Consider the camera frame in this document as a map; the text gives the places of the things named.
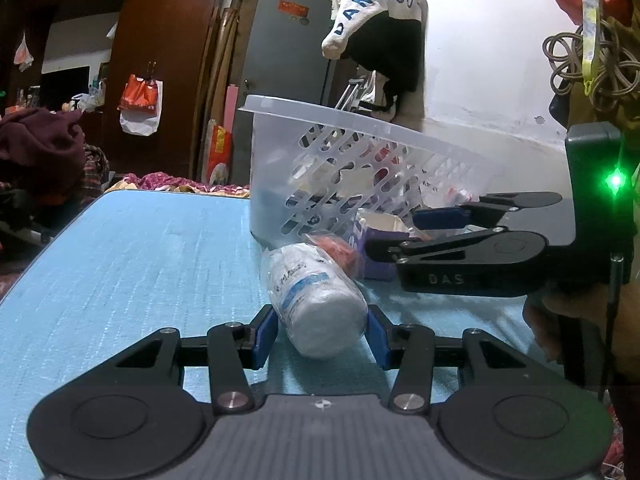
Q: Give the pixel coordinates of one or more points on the purple box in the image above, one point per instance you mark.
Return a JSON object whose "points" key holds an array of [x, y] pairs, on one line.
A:
{"points": [[380, 260]]}

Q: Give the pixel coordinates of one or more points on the orange white plastic bag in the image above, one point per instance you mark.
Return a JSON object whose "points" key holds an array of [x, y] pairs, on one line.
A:
{"points": [[140, 105]]}

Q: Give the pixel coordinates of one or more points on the white cotton roll packet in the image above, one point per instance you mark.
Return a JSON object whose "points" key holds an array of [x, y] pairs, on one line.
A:
{"points": [[315, 305]]}

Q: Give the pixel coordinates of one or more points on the wooden planks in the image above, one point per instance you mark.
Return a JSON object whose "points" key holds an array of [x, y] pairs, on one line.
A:
{"points": [[220, 60]]}

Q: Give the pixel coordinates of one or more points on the metal crutches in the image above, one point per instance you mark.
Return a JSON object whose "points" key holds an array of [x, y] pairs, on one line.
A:
{"points": [[350, 94]]}

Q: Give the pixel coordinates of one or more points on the pink hanging plastic bag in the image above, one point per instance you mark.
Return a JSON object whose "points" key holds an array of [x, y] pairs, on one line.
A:
{"points": [[23, 55]]}

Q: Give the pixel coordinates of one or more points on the white black hanging garment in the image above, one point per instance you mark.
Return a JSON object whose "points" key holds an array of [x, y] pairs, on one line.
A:
{"points": [[385, 35]]}

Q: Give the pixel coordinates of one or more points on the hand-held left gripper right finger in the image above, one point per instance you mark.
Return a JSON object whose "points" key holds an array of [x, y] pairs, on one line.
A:
{"points": [[378, 337]]}

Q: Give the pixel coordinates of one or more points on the red standing packet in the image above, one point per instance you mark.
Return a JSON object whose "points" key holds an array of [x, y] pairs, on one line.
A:
{"points": [[219, 157]]}

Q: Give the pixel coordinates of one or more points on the red door sticker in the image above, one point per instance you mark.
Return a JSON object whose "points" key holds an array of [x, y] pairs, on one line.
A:
{"points": [[294, 10]]}

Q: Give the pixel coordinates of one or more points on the brown wooden wardrobe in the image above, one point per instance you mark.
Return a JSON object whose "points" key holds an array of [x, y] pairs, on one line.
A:
{"points": [[160, 35]]}

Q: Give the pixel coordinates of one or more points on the red item in plastic bag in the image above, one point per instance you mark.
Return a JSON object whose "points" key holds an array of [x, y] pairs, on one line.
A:
{"points": [[340, 252]]}

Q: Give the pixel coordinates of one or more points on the pink floral blanket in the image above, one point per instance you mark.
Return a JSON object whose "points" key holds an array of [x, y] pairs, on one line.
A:
{"points": [[175, 182]]}

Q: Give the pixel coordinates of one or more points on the maroon cloth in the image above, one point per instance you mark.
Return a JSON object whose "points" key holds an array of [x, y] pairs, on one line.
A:
{"points": [[40, 145]]}

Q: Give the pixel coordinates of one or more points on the plaid cloth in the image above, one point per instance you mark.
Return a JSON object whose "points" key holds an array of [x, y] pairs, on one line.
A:
{"points": [[96, 167]]}

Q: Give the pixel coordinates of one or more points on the grey door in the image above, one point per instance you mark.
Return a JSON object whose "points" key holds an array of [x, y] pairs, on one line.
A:
{"points": [[290, 60]]}

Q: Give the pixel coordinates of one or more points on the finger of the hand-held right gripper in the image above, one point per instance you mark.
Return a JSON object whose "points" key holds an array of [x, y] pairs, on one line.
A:
{"points": [[440, 217], [382, 251]]}

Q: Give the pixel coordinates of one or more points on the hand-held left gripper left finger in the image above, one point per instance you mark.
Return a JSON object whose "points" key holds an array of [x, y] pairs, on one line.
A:
{"points": [[264, 335]]}

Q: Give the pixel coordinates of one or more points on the person's right hand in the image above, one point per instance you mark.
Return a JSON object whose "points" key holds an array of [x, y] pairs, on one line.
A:
{"points": [[545, 325]]}

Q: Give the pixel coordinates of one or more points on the white plastic basket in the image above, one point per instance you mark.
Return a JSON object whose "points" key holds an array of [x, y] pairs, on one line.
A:
{"points": [[280, 160]]}

